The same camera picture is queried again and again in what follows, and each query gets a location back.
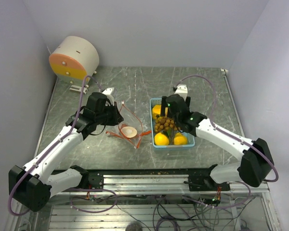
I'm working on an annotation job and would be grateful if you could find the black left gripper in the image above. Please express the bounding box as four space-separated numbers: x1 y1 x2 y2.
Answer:
95 102 124 126

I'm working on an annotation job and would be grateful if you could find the clear orange zip top bag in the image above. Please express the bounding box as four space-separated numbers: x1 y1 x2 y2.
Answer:
105 101 152 149

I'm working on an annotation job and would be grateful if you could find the brown longan bunch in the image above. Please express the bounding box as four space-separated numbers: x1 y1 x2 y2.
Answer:
153 116 178 133

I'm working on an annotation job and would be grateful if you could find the tan mushroom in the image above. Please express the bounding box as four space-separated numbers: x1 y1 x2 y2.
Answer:
121 126 137 139

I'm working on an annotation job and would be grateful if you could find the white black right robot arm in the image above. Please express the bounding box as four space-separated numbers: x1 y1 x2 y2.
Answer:
165 94 275 191

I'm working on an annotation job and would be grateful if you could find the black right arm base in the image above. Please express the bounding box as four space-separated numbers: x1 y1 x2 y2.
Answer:
184 164 230 192

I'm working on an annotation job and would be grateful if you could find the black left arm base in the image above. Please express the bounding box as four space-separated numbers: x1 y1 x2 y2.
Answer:
70 165 104 189

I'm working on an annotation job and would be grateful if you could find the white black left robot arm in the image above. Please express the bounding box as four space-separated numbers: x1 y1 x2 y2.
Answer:
8 88 123 215

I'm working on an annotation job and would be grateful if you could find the yellow bell pepper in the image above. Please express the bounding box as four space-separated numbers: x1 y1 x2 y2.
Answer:
151 104 161 120

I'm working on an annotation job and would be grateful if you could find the orange fruit right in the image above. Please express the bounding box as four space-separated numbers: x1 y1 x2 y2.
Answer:
173 133 188 145

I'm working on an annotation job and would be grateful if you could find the orange fruit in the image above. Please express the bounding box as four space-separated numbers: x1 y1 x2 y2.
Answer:
173 133 188 145
154 132 170 146

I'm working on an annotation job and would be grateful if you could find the orange fruit left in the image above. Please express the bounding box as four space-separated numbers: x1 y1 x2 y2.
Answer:
154 132 170 146

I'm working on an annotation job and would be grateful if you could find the light blue plastic basket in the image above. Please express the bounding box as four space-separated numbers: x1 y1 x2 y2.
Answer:
150 98 195 150

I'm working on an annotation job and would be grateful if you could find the cream cylindrical drawer box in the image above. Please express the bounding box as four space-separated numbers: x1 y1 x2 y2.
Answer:
49 36 100 86

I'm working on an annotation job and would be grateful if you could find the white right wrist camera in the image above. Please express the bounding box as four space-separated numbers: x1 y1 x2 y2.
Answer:
173 84 188 100

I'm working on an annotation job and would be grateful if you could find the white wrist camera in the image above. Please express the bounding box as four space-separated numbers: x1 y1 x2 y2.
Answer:
102 87 116 104
173 84 188 100

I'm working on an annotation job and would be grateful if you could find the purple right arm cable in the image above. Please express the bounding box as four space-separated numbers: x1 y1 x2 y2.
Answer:
174 75 279 181

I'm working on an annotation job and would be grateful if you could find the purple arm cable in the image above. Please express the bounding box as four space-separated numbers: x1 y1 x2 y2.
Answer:
8 75 103 216
174 75 279 181

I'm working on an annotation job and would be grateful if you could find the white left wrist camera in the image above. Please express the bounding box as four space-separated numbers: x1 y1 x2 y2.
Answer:
102 87 116 104

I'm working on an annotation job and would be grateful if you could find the small white metal bracket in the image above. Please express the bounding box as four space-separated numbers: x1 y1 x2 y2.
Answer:
69 85 88 94

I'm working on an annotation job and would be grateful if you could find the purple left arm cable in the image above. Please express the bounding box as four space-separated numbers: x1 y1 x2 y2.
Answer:
8 75 103 216

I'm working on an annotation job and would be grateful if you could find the purple floor cable loop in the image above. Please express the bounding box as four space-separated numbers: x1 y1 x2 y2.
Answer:
70 189 120 213

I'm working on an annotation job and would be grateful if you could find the aluminium rail frame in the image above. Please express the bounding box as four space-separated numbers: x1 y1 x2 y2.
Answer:
14 172 276 231

